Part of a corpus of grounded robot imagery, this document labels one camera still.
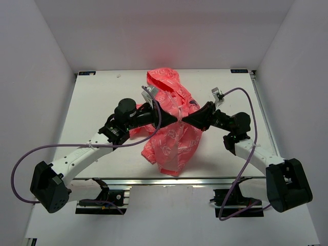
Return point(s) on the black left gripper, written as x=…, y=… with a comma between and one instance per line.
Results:
x=154, y=113

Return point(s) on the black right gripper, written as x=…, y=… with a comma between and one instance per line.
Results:
x=203, y=118

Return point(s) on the pink printed hooded jacket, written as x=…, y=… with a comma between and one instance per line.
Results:
x=172, y=146

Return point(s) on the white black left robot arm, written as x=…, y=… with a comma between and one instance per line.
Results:
x=54, y=185

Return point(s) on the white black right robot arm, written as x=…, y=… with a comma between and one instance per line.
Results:
x=285, y=185

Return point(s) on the blue label right corner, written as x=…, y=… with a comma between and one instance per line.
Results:
x=237, y=71

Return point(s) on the blue label corner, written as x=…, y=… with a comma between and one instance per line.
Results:
x=86, y=73
x=237, y=71

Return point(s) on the blue label left corner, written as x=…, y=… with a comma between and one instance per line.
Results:
x=86, y=73

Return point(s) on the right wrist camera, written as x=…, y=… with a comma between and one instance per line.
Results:
x=218, y=96

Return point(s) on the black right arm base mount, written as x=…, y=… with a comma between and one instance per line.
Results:
x=235, y=203

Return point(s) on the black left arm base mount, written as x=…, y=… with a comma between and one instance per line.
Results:
x=109, y=201

